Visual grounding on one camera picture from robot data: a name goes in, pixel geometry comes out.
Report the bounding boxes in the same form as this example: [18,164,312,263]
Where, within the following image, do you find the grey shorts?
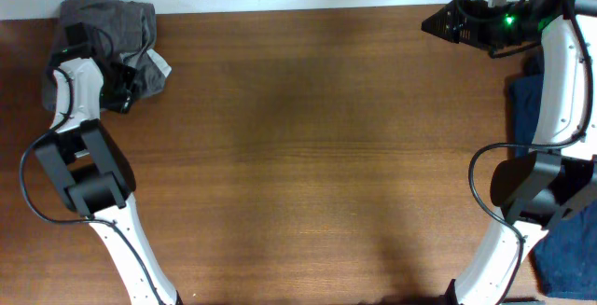
[41,0,172,111]

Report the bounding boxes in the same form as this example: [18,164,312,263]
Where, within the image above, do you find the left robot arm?
[25,22,182,304]

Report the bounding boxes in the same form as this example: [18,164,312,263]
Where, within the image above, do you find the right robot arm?
[422,0,596,304]

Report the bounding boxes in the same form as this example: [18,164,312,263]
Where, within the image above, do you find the dark blue folded garment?
[507,53,596,300]

